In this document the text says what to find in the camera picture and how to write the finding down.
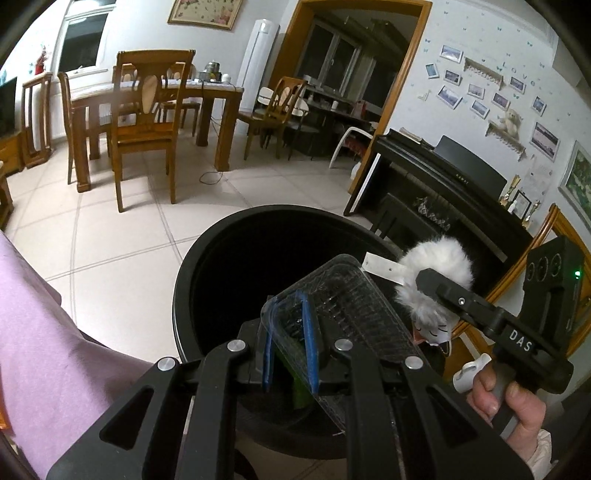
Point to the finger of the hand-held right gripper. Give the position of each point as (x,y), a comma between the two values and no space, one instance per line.
(457,300)

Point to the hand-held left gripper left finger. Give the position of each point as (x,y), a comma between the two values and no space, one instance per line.
(270,355)

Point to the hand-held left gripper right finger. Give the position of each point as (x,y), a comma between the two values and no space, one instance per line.
(310,350)

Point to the white fluffy plush toy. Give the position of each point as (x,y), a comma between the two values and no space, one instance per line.
(438,256)

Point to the clear plastic container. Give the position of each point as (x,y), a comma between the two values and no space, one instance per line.
(360,300)

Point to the black trash bin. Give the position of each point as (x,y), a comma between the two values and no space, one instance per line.
(231,258)

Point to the person's right forearm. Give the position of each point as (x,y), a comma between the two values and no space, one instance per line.
(535,454)

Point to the person's right hand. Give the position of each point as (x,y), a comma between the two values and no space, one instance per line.
(524,408)

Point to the white paper tag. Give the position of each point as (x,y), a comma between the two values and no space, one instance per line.
(381,267)

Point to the small framed certificate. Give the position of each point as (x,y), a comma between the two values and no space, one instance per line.
(521,203)

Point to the black piano stool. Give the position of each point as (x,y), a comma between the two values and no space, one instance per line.
(392,210)

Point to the black upright piano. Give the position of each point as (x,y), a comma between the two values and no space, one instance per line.
(461,184)

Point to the framed landscape painting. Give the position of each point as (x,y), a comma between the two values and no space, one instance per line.
(579,180)

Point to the white leaning board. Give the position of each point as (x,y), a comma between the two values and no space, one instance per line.
(362,184)

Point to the beige teddy bear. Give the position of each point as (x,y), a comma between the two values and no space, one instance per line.
(510,121)

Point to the white curved chair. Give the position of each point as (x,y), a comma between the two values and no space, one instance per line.
(351,136)

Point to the purple cloth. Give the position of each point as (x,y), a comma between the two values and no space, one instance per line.
(55,350)

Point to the wooden dining chair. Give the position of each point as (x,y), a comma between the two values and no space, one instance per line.
(277,106)
(69,110)
(143,138)
(182,104)

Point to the wooden dining table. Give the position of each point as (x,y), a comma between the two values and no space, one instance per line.
(217,94)

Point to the metal pot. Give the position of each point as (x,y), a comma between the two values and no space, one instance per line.
(210,71)

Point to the white tower air conditioner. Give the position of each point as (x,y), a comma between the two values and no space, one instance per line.
(258,64)

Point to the wooden television cabinet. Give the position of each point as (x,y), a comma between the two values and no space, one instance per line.
(10,152)

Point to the framed flower picture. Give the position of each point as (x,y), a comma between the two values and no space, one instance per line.
(205,11)

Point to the black television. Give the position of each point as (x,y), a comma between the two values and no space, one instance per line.
(7,106)

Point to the window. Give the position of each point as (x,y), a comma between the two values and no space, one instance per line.
(81,41)

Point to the red hanging decoration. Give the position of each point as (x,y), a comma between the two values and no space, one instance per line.
(40,60)

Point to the large wooden picture frame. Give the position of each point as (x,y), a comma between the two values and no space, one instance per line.
(508,272)

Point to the wooden wall shelf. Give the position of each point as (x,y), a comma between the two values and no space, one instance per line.
(505,136)
(482,69)

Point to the wooden door frame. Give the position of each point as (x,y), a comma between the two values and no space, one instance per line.
(397,92)

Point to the group of wall photos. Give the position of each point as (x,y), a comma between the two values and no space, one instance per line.
(450,53)

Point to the wooden frame stand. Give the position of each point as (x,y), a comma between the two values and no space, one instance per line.
(45,120)

